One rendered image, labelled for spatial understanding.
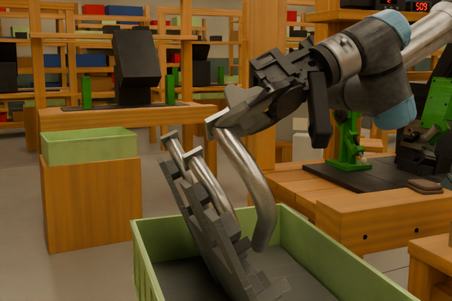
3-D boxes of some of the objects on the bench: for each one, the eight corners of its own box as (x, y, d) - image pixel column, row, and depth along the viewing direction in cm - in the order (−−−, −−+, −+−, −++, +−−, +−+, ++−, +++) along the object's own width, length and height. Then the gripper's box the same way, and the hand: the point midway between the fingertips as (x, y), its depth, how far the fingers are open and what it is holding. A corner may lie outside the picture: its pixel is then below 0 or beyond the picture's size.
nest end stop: (427, 168, 180) (437, 160, 176) (416, 165, 177) (426, 157, 173) (426, 165, 181) (435, 157, 177) (415, 163, 178) (424, 155, 174)
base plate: (576, 168, 195) (577, 163, 195) (365, 197, 155) (366, 191, 155) (489, 149, 234) (489, 145, 233) (302, 168, 194) (302, 164, 194)
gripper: (302, 66, 81) (197, 121, 75) (310, 21, 71) (191, 80, 66) (333, 99, 77) (224, 160, 71) (345, 57, 67) (221, 123, 62)
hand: (226, 132), depth 68 cm, fingers closed on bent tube, 3 cm apart
